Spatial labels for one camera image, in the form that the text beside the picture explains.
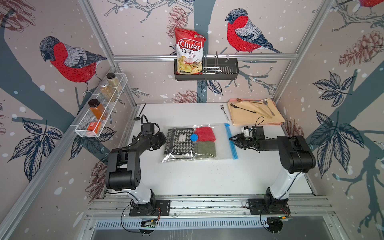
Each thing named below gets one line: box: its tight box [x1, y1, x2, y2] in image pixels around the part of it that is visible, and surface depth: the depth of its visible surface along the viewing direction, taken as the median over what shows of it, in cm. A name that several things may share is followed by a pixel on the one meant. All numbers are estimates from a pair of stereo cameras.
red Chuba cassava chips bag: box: [175, 28, 207, 75], surface depth 81 cm
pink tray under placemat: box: [227, 98, 263, 103], surface depth 125 cm
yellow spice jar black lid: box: [106, 72, 123, 92], surface depth 81 cm
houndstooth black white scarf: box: [163, 128, 195, 158], surface depth 95 cm
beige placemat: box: [227, 98, 286, 126], surface depth 117 cm
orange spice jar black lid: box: [88, 98, 108, 120], surface depth 69 cm
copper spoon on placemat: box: [236, 98, 262, 103], surface depth 125 cm
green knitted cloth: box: [194, 141, 217, 159], surface depth 92 cm
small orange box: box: [87, 121, 102, 134], surface depth 68 cm
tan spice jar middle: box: [99, 79, 117, 103], surface depth 77 cm
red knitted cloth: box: [195, 126, 216, 142], surface depth 100 cm
